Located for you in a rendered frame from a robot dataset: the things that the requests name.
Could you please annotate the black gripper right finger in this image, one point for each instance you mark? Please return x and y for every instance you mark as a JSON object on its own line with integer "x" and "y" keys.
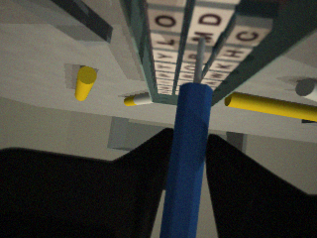
{"x": 250, "y": 201}

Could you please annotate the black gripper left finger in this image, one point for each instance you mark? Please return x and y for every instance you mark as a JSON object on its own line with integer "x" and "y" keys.
{"x": 123, "y": 194}

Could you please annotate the white letter-key keyboard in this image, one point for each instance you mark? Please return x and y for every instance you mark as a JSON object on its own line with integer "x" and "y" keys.
{"x": 237, "y": 40}

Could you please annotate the blue stylus with white tip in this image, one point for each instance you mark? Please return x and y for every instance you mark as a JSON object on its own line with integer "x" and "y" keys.
{"x": 187, "y": 157}

